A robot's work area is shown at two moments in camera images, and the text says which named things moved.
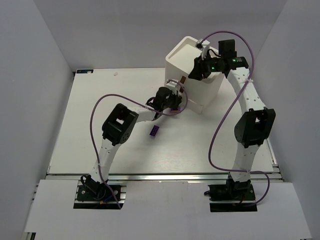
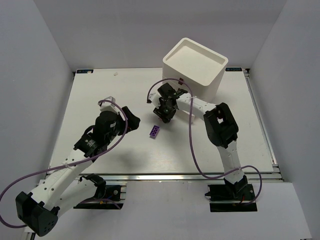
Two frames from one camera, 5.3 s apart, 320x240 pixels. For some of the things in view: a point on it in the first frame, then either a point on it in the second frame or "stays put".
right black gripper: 200,66 → 165,106
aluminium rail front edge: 86,179 stays put
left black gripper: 175,99 → 122,122
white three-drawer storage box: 178,61 stays put
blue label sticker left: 84,71 stays put
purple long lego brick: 154,131 stays put
